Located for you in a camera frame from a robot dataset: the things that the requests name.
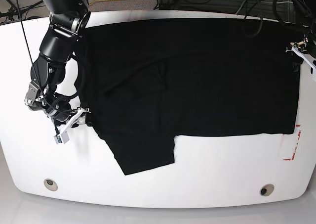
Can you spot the table grommet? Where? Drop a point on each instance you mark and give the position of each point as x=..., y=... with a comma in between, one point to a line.
x=267, y=190
x=50, y=185

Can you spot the left table grommet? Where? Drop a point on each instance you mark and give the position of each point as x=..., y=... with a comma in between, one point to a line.
x=50, y=185

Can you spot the right table grommet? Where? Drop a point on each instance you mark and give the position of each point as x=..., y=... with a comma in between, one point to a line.
x=267, y=190

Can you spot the black T-shirt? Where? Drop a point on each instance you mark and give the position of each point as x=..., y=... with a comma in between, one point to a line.
x=152, y=80

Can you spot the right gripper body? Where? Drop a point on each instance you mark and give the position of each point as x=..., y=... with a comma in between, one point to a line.
x=48, y=101

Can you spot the red tape marker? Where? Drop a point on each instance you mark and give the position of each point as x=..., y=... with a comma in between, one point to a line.
x=289, y=144

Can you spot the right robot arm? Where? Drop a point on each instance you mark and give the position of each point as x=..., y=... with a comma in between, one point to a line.
x=68, y=19

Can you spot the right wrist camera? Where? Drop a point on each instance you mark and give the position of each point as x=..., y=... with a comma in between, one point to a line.
x=58, y=139

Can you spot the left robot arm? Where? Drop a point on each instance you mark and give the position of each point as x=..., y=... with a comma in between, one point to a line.
x=306, y=24

